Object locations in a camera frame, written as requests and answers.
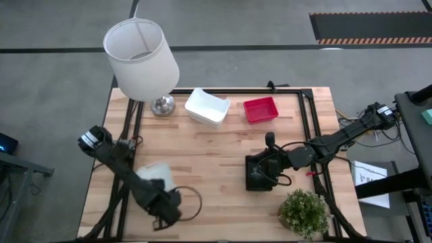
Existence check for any small green potted plant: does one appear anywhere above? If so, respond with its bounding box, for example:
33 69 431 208
277 188 333 241

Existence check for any grey metal stand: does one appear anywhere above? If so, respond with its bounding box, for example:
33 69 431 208
0 151 55 242

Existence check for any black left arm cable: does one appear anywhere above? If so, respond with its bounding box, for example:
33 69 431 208
172 185 204 223

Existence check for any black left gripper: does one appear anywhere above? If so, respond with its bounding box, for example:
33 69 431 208
146 188 183 232

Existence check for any black frame clamp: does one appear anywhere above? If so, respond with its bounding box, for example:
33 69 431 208
265 80 290 92

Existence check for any black hazard-striped floor mat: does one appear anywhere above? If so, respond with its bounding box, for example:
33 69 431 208
309 11 432 45

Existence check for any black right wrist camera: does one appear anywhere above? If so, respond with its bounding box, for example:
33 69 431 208
264 131 276 149

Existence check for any blue plastic crate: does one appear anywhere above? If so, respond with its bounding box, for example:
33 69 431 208
420 197 432 234

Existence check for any black metal table frame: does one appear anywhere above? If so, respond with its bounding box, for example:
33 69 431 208
77 88 367 242

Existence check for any black side cart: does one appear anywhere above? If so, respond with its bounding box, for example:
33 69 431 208
354 83 432 200

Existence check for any dark device with blue light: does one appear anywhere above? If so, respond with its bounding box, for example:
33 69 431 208
0 132 20 156

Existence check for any white printed paper sheet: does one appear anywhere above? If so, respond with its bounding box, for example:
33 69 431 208
350 160 392 209

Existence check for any white shade silver table lamp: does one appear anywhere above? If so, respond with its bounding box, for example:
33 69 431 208
103 17 181 118

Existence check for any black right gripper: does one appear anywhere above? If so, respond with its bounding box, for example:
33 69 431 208
254 148 293 185

